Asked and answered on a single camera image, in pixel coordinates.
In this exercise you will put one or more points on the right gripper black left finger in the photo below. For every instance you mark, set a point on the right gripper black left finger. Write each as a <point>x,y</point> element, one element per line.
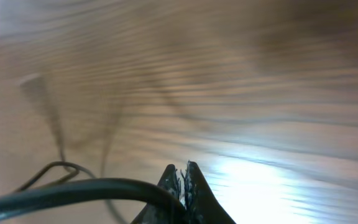
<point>163,206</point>

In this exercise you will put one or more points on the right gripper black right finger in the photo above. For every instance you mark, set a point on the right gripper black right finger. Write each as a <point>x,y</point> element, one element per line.
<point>201,205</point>

